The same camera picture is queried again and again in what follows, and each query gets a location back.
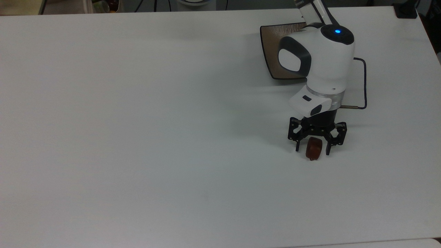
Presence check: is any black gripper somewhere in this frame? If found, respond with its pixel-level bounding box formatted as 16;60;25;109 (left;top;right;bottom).
288;108;348;156

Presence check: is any small brown round food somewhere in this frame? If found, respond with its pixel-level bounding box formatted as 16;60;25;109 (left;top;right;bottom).
305;137;324;161

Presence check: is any square brown ceramic plate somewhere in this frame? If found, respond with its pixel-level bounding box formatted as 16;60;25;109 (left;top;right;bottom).
259;21;309;80

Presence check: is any black table clamp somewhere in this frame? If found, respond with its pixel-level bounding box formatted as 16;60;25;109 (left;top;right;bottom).
393;3;418;19

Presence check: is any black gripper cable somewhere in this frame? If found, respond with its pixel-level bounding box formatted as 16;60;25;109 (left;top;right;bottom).
340;57;368;110

